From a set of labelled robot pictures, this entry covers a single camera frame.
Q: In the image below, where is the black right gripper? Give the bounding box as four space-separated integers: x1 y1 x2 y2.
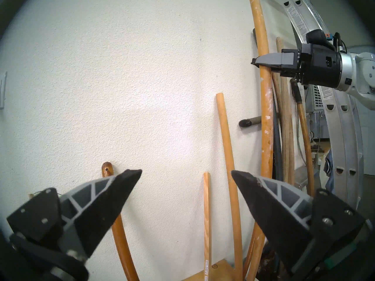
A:
251 43 342 89

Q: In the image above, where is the thin square wooden stick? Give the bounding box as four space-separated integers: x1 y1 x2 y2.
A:
203 172 212 281

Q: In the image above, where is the white panel door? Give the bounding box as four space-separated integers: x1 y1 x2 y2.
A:
341 46 375 176

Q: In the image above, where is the blue hanging cloth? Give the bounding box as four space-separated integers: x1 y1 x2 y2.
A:
322 149 336 194

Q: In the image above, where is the wooden handle with black grip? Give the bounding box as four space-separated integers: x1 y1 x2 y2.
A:
290 78 315 197

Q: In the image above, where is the aluminium ladder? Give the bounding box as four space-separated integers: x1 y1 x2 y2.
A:
272 0 365 208

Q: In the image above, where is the dark handle with grey grip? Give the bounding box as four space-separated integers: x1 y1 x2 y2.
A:
253 28 284 183

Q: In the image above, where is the brown stick with hole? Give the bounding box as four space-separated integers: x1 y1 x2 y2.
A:
101 162 140 281

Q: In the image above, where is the long pale wooden handle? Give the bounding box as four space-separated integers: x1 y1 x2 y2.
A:
276 37 296 186

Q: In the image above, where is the grey metal step stool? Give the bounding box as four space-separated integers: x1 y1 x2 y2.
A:
294 166 320 193

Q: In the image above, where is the paint-speckled pole with threaded tip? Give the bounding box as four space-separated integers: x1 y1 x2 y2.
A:
246 0 274 281

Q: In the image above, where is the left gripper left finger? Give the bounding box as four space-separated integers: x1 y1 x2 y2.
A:
6 169 143 260

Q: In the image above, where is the thick light wooden pole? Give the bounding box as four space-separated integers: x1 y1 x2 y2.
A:
216 92 244 281

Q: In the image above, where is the grey wall hook bar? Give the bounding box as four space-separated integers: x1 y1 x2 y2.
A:
238 115 263 128

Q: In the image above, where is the grey appliance with vent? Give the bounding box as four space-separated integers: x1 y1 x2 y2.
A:
302 84 330 140

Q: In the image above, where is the metal flexible conduit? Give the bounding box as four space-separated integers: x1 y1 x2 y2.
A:
296 108 308 167

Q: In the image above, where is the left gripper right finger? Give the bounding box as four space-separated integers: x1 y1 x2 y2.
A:
231 170 366 273

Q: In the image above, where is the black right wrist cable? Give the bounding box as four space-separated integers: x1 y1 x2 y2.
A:
333 32 348 55

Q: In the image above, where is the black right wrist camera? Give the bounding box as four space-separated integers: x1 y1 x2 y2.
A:
306 29 335 51

